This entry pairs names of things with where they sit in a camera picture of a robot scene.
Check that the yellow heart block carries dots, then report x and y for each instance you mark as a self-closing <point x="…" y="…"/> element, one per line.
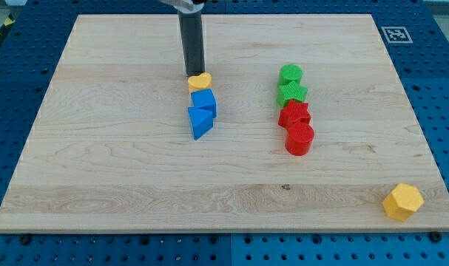
<point x="200" y="82"/>

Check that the white fiducial marker tag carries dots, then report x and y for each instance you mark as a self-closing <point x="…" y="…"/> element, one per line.
<point x="396" y="35"/>

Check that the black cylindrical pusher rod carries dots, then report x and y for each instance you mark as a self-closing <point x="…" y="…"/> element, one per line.
<point x="191" y="33"/>

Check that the green cylinder block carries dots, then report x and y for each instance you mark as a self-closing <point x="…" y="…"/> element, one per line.
<point x="289" y="73"/>

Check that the blue triangle block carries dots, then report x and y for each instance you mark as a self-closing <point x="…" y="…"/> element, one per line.
<point x="201" y="121"/>

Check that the blue cube block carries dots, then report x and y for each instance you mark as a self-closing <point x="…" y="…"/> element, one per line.
<point x="205" y="99"/>

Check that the yellow hexagon block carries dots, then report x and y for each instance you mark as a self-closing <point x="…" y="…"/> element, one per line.
<point x="403" y="202"/>

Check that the green star block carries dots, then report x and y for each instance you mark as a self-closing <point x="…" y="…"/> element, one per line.
<point x="291" y="91"/>

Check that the wooden board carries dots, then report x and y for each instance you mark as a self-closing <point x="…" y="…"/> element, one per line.
<point x="111" y="148"/>

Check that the red star block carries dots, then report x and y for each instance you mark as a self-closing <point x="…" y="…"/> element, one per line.
<point x="294" y="112"/>

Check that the red cylinder block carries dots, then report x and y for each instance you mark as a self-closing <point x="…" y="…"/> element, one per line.
<point x="299" y="138"/>

